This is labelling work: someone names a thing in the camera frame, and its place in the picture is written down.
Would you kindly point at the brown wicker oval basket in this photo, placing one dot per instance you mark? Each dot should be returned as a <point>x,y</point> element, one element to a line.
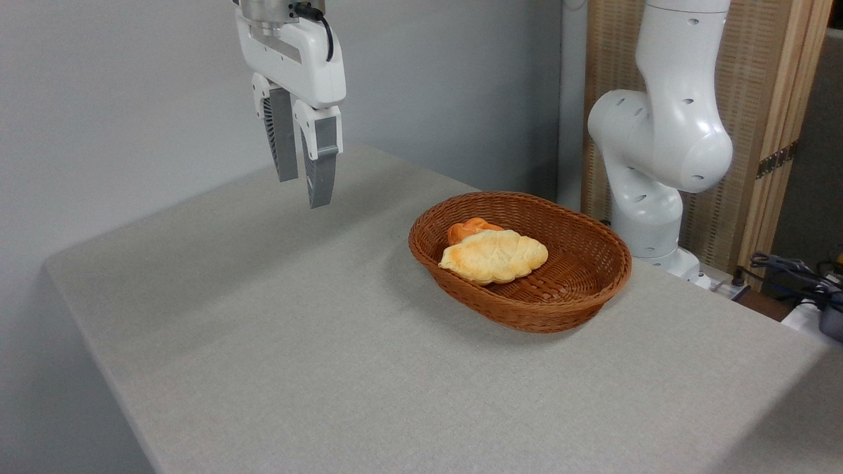
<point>579,276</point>

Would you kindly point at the pale braided bread loaf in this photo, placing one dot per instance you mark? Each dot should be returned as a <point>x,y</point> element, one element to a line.
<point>494,257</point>

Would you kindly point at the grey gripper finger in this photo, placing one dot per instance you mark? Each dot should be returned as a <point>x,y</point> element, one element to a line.
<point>321,171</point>
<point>284,141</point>

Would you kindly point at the white and grey device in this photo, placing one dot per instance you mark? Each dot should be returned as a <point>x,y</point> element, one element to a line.
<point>816,322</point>

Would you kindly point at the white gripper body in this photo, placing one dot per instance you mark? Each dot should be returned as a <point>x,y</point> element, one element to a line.
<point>296,62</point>

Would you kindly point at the metal screen hinge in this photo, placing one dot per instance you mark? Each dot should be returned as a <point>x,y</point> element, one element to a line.
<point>776,160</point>

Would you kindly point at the orange bread roll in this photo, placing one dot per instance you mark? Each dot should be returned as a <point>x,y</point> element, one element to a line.
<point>464,229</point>

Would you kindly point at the wooden woven folding screen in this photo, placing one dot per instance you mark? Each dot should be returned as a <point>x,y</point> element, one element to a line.
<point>757,79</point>

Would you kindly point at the white power strip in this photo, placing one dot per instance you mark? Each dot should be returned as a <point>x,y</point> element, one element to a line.
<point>724,286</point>

